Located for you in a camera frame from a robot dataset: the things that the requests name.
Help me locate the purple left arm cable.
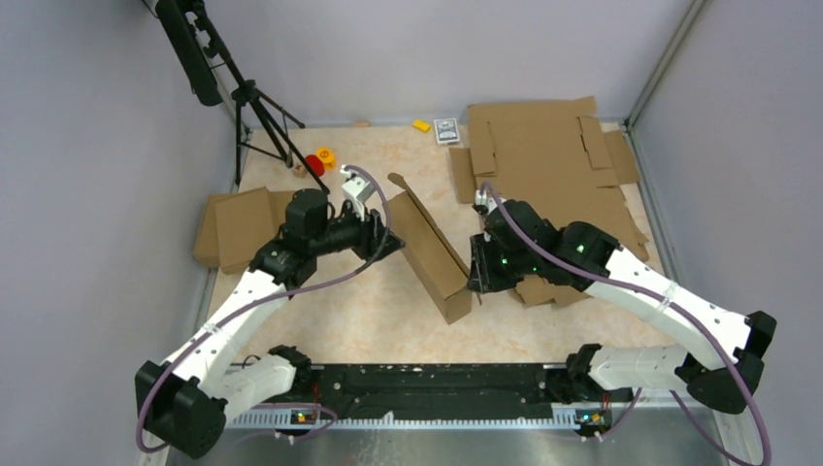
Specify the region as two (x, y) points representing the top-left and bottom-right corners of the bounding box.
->
(133, 164), (393, 454)

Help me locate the yellow rectangular block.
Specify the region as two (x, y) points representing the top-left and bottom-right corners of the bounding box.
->
(411, 119), (431, 133)

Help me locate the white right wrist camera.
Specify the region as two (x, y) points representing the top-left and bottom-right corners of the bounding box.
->
(473, 190), (497, 217)

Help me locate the stack of flat cardboard blanks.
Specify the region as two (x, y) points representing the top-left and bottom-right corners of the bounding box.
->
(451, 97), (649, 307)

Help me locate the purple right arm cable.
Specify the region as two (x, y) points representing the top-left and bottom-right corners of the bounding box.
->
(478, 181), (773, 466)

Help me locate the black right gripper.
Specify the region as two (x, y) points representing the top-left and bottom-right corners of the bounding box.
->
(467, 232), (539, 294)

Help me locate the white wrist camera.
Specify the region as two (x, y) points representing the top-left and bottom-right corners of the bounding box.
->
(340, 165), (376, 222)
(473, 190), (497, 217)

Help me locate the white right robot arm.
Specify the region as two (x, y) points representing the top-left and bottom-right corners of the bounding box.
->
(467, 193), (776, 415)

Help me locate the yellow round toy block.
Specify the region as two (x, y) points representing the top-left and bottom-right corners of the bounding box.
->
(314, 147), (337, 170)

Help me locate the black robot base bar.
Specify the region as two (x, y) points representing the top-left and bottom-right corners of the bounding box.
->
(268, 363), (635, 420)

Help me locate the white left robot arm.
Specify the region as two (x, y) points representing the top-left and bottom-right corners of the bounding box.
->
(135, 185), (404, 459)

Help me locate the large cardboard box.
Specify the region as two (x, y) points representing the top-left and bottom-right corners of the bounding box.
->
(387, 173), (472, 324)

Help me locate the small wooden letter cube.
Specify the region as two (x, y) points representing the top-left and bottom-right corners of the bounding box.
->
(292, 164), (308, 179)

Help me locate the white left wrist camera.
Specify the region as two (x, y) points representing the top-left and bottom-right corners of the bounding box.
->
(340, 165), (376, 222)

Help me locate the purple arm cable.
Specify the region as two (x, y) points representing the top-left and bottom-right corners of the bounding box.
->
(478, 181), (773, 466)
(133, 164), (393, 454)

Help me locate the folded cardboard box at left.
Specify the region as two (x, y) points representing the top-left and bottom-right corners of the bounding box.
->
(193, 187), (295, 275)

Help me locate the black camera tripod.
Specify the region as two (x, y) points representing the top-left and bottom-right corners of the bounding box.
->
(144, 0), (330, 193)

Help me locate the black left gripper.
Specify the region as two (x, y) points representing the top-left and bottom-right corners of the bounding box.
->
(311, 197), (406, 262)

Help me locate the small printed card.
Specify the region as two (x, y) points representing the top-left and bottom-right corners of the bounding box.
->
(432, 118), (461, 146)

